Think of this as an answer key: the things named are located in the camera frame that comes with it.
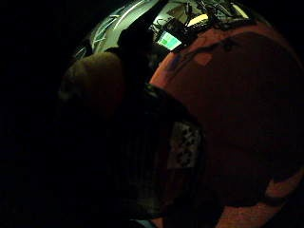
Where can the computer monitor with lit screen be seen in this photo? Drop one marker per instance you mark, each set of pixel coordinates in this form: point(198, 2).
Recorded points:
point(169, 41)

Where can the pale yellow flat board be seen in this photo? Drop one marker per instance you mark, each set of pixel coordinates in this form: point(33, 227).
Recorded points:
point(198, 19)

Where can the white box with black markings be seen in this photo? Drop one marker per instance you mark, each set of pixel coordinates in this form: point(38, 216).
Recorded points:
point(185, 144)

